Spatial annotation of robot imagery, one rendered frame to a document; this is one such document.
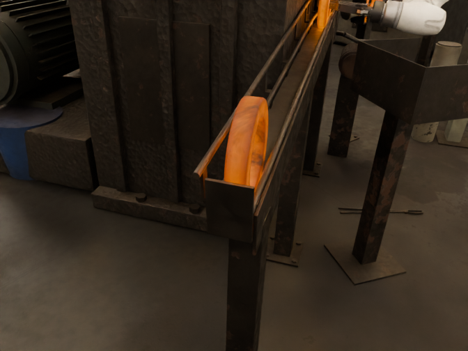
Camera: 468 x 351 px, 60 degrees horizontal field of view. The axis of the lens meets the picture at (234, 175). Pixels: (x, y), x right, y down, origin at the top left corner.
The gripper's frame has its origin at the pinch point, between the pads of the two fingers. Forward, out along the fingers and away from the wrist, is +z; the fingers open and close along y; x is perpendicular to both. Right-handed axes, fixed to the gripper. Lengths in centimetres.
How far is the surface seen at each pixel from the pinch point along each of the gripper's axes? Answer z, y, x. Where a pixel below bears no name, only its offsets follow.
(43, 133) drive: 97, -44, -59
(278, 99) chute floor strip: 2, -68, -15
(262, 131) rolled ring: -1, -103, -7
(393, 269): -44, -53, -70
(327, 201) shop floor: -19, -18, -73
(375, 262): -39, -52, -71
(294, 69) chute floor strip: 1.8, -46.8, -12.5
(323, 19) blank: -0.5, -6.8, -4.4
